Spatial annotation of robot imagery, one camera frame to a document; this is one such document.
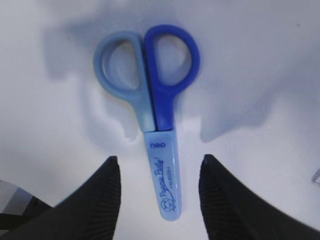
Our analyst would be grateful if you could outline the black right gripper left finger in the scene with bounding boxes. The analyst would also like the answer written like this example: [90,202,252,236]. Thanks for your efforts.
[1,156,121,240]

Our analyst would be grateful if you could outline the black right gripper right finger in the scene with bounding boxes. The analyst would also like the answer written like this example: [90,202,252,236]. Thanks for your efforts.
[198,154,320,240]

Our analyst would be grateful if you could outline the blue scissors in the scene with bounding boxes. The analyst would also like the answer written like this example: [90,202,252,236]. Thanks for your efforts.
[93,24,200,221]

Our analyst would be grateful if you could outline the clear plastic ruler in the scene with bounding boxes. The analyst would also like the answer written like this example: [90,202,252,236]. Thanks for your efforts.
[311,169,320,186]

